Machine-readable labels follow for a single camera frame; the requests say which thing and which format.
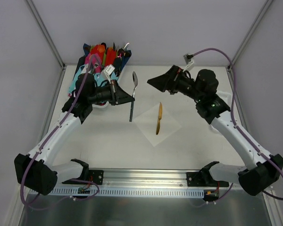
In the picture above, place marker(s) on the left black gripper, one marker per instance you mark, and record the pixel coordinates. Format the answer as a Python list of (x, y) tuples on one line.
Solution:
[(115, 92)]

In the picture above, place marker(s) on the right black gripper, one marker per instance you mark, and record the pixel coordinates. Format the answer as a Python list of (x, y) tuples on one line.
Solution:
[(176, 78)]

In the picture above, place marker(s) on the silver spoon teal handle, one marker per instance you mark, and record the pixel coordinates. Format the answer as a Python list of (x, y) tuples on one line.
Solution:
[(135, 81)]

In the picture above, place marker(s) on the gold knife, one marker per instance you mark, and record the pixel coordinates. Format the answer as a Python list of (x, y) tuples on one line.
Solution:
[(160, 112)]

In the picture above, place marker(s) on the white paper napkin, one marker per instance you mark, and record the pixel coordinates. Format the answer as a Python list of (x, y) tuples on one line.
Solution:
[(147, 123)]

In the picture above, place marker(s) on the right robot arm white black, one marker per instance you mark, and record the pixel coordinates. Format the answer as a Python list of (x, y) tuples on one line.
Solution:
[(261, 169)]

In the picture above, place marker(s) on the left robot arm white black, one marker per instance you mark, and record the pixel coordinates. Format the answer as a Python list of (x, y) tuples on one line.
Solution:
[(36, 170)]

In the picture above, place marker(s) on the white tray of rolled napkins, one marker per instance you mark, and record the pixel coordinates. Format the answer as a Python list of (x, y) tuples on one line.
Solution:
[(101, 56)]

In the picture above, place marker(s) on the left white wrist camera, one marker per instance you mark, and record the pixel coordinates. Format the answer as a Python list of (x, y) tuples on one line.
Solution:
[(108, 70)]

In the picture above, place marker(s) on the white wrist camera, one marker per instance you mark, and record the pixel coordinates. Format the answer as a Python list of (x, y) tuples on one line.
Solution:
[(189, 61), (108, 70)]

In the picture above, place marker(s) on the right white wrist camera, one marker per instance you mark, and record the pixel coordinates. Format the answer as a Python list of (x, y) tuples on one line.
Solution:
[(189, 61)]

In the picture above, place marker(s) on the aluminium mounting rail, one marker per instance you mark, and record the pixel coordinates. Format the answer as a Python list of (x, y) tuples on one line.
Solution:
[(138, 178)]

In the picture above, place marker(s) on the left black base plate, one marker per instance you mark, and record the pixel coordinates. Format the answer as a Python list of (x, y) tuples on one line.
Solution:
[(93, 175)]

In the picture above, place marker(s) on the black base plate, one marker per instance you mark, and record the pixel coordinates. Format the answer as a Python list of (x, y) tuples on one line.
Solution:
[(200, 179), (93, 175)]

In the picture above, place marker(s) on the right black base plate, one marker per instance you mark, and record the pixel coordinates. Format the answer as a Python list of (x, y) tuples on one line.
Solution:
[(200, 179)]

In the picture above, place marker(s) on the white slotted cable duct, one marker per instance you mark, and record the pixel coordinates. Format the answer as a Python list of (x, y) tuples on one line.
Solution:
[(129, 192)]

